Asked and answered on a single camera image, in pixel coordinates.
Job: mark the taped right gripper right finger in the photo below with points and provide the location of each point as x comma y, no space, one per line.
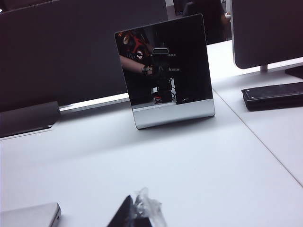
151,212

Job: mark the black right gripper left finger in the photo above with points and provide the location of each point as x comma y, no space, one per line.
127,217

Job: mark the silver Dell laptop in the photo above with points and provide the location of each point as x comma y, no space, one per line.
28,217

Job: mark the grey desktop device with slats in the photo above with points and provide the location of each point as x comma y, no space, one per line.
165,113

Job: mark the black flat rectangular device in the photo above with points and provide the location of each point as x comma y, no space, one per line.
272,97

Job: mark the wide grey desk divider panel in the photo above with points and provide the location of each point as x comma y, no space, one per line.
59,59

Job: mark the person in dark clothing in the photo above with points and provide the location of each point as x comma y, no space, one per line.
201,19

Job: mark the grey divider panel with post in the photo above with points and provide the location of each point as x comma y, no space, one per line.
267,30

